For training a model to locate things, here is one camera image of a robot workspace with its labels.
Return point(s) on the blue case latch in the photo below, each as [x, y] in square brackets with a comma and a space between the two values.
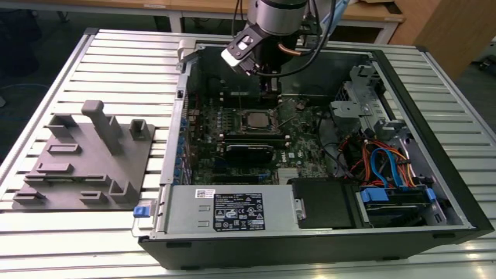
[140, 212]

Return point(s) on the wooden cabinet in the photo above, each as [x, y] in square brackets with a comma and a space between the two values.
[458, 29]

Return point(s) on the black PC case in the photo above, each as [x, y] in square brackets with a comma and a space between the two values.
[271, 250]

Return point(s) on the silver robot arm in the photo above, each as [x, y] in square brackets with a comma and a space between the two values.
[271, 17]

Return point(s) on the silver power supply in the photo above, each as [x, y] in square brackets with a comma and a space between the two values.
[182, 209]

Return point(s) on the black plastic shroud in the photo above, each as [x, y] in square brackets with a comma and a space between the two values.
[326, 203]

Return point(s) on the silver CPU chip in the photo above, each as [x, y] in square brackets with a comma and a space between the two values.
[259, 119]

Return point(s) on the black graphics card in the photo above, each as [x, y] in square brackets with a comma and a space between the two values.
[248, 155]

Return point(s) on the hard disk in blue carrier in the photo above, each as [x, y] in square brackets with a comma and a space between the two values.
[374, 196]

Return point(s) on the CPU socket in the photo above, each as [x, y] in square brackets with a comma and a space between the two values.
[243, 120]

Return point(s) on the pale blue teach pendant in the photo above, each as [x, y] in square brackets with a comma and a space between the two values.
[335, 14]

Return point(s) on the green RAM stick white label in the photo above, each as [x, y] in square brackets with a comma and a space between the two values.
[240, 93]

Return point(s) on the metal disk bay cage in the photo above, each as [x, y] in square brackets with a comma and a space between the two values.
[344, 112]

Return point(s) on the silver chipset heatsink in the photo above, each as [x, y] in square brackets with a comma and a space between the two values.
[288, 173]

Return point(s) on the copper bent tube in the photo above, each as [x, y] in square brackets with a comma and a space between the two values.
[288, 53]

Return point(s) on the green motherboard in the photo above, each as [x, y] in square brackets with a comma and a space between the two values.
[306, 145]

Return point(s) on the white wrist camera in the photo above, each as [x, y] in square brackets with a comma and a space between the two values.
[236, 55]

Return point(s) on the grey parts rack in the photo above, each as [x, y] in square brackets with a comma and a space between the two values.
[96, 174]

